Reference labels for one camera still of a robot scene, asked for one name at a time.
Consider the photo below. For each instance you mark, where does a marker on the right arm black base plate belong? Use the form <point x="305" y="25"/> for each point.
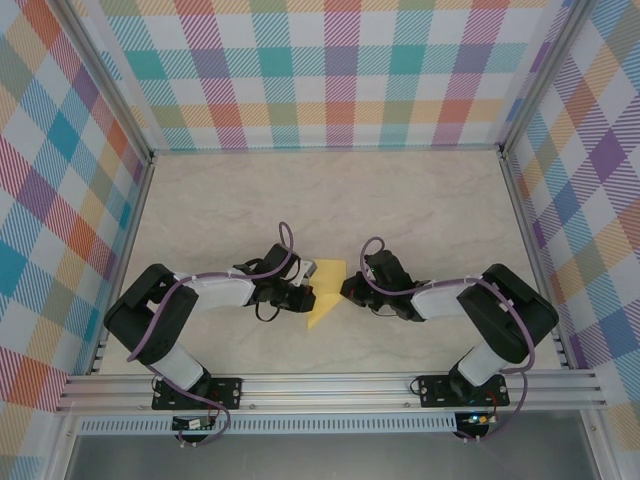
<point x="432" y="392"/>

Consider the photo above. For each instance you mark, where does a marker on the aluminium frame post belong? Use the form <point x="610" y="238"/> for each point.
<point x="107" y="80"/>
<point x="545" y="75"/>

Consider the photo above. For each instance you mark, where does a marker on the wide aluminium mounting rail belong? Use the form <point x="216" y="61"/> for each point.
<point x="325" y="390"/>

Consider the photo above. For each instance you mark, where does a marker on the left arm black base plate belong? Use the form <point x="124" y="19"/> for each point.
<point x="227" y="392"/>

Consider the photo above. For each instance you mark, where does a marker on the yellow paper sheet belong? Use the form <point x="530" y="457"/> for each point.
<point x="330" y="275"/>

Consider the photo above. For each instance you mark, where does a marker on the thin aluminium table edge rail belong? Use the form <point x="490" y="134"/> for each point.
<point x="325" y="148"/>

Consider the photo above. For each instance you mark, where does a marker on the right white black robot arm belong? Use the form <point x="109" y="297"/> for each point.
<point x="440" y="302"/>

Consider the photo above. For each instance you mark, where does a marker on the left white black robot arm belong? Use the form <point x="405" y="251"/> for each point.
<point x="220" y="297"/>

